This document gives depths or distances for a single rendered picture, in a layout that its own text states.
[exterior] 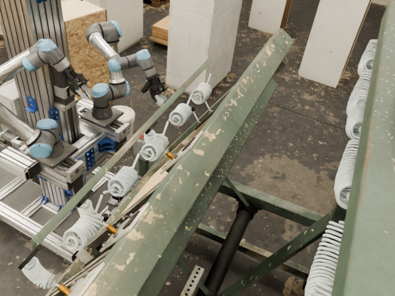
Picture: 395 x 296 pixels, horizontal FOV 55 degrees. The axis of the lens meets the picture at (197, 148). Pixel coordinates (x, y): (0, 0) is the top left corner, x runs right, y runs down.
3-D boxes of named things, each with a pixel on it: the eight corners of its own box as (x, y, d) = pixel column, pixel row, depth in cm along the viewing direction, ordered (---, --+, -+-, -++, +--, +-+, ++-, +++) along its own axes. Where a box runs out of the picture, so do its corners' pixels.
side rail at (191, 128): (182, 154, 281) (171, 144, 280) (288, 60, 206) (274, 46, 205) (178, 158, 277) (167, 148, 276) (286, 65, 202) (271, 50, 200)
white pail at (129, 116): (119, 128, 432) (117, 93, 402) (141, 138, 423) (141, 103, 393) (101, 143, 410) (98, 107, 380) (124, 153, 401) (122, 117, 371)
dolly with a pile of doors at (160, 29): (168, 32, 638) (168, 14, 618) (194, 41, 622) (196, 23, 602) (147, 45, 595) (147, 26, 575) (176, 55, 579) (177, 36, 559)
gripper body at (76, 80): (79, 91, 193) (63, 73, 186) (72, 90, 199) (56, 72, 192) (89, 81, 196) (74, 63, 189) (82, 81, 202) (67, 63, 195)
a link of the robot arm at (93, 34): (77, 22, 243) (113, 61, 218) (94, 20, 249) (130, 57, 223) (79, 39, 251) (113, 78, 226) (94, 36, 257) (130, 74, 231)
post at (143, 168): (142, 214, 342) (142, 152, 294) (147, 217, 341) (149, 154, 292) (139, 218, 338) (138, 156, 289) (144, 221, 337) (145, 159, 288)
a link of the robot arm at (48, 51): (38, 43, 187) (52, 34, 184) (53, 61, 193) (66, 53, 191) (33, 50, 180) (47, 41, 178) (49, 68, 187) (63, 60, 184)
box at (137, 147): (140, 148, 297) (140, 130, 285) (154, 154, 294) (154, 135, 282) (133, 157, 288) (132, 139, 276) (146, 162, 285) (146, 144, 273)
